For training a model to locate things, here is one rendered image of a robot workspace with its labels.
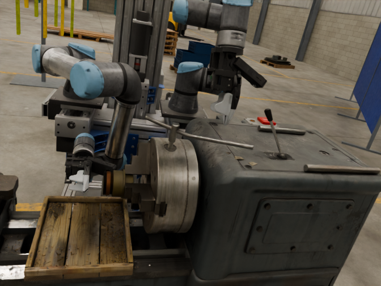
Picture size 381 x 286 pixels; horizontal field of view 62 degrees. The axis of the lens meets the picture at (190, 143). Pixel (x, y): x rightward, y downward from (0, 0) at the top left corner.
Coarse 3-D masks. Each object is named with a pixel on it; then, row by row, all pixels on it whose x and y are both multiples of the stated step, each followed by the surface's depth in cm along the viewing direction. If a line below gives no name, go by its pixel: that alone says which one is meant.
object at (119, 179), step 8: (104, 176) 99; (112, 176) 100; (120, 176) 100; (128, 176) 102; (104, 184) 98; (112, 184) 99; (120, 184) 99; (104, 192) 99; (112, 192) 99; (120, 192) 100
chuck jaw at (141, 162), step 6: (138, 144) 105; (144, 144) 105; (150, 144) 106; (138, 150) 105; (144, 150) 105; (132, 156) 104; (138, 156) 104; (144, 156) 105; (132, 162) 103; (138, 162) 104; (144, 162) 104; (126, 168) 102; (132, 168) 103; (138, 168) 104; (144, 168) 104; (138, 174) 105; (144, 174) 105
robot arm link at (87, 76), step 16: (32, 48) 130; (48, 48) 127; (64, 48) 134; (32, 64) 133; (48, 64) 125; (64, 64) 115; (80, 64) 100; (96, 64) 102; (112, 64) 106; (80, 80) 101; (96, 80) 100; (112, 80) 103; (80, 96) 104; (96, 96) 104; (112, 96) 109
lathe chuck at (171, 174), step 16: (160, 144) 98; (176, 144) 101; (160, 160) 94; (176, 160) 95; (144, 176) 115; (160, 176) 91; (176, 176) 93; (160, 192) 91; (176, 192) 92; (176, 208) 93; (144, 224) 108; (160, 224) 95; (176, 224) 96
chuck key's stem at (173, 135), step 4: (172, 124) 93; (176, 124) 94; (172, 128) 94; (176, 128) 93; (172, 132) 94; (172, 136) 95; (176, 136) 96; (168, 140) 96; (172, 140) 96; (168, 144) 98; (172, 144) 97
